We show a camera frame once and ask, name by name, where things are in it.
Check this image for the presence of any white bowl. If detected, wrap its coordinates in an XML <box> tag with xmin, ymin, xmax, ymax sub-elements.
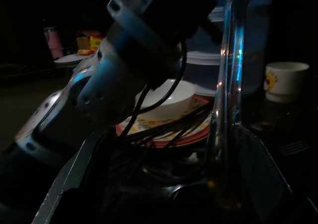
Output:
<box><xmin>135</xmin><ymin>78</ymin><xmax>197</xmax><ymax>122</ymax></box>

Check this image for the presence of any yellow red snack box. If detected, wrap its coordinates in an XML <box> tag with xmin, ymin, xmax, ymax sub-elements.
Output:
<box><xmin>88</xmin><ymin>35</ymin><xmax>104</xmax><ymax>55</ymax></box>

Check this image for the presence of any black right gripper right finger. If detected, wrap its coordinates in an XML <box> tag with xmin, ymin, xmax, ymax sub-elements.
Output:
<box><xmin>233</xmin><ymin>123</ymin><xmax>293</xmax><ymax>224</ymax></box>

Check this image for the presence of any floral pink rimmed plate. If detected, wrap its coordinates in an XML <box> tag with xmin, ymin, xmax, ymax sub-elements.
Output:
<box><xmin>115</xmin><ymin>94</ymin><xmax>212</xmax><ymax>148</ymax></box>

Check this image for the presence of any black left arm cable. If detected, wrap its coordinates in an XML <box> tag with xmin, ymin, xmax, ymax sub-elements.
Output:
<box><xmin>119</xmin><ymin>41</ymin><xmax>188</xmax><ymax>140</ymax></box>

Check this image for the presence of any plain white plate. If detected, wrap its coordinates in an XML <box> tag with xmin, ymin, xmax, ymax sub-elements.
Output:
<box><xmin>54</xmin><ymin>54</ymin><xmax>86</xmax><ymax>68</ymax></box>

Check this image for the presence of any white printed cup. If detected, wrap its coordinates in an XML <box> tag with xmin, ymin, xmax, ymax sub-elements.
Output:
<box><xmin>263</xmin><ymin>61</ymin><xmax>311</xmax><ymax>103</ymax></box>

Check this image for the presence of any pink tumbler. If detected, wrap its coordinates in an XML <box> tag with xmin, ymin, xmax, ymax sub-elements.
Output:
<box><xmin>43</xmin><ymin>26</ymin><xmax>65</xmax><ymax>60</ymax></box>

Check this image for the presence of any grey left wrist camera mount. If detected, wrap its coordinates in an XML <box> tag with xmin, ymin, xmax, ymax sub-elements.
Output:
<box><xmin>106</xmin><ymin>0</ymin><xmax>162</xmax><ymax>38</ymax></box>

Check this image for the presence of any black chopstick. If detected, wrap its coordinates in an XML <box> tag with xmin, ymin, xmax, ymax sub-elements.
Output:
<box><xmin>124</xmin><ymin>107</ymin><xmax>212</xmax><ymax>145</ymax></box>
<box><xmin>149</xmin><ymin>104</ymin><xmax>212</xmax><ymax>135</ymax></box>
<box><xmin>139</xmin><ymin>114</ymin><xmax>212</xmax><ymax>149</ymax></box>

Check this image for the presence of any dark metal fork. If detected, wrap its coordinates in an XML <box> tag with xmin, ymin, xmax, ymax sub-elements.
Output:
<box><xmin>279</xmin><ymin>139</ymin><xmax>311</xmax><ymax>156</ymax></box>

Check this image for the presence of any brown cardboard box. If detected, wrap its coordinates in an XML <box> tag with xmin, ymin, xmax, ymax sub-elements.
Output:
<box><xmin>76</xmin><ymin>30</ymin><xmax>100</xmax><ymax>51</ymax></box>

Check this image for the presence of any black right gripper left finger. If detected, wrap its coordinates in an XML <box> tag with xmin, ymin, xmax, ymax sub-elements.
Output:
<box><xmin>31</xmin><ymin>132</ymin><xmax>110</xmax><ymax>224</ymax></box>

